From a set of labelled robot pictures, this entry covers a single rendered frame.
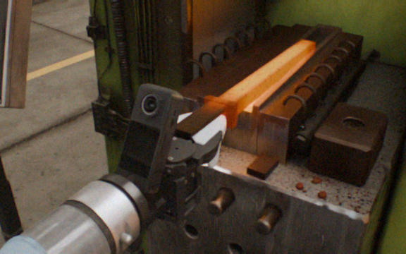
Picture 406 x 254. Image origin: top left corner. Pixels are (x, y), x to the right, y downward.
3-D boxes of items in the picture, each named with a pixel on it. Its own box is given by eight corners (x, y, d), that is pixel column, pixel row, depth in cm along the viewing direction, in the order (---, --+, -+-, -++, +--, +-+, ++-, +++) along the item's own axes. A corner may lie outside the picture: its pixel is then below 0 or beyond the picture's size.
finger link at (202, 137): (220, 146, 66) (181, 178, 59) (222, 108, 63) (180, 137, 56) (240, 153, 64) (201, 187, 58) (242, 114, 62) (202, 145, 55)
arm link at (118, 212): (53, 189, 45) (118, 219, 42) (85, 166, 49) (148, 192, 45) (65, 245, 49) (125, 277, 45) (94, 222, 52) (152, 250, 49)
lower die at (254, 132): (285, 164, 71) (290, 114, 67) (174, 128, 80) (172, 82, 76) (358, 69, 102) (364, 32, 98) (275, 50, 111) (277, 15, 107)
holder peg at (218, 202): (221, 220, 69) (221, 206, 67) (205, 214, 70) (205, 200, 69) (234, 204, 72) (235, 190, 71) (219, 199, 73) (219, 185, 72)
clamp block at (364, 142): (363, 188, 66) (371, 150, 62) (307, 171, 69) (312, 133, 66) (382, 149, 74) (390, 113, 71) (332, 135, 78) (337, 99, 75)
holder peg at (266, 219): (269, 238, 65) (271, 224, 64) (251, 232, 67) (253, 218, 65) (280, 221, 68) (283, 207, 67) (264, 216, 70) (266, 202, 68)
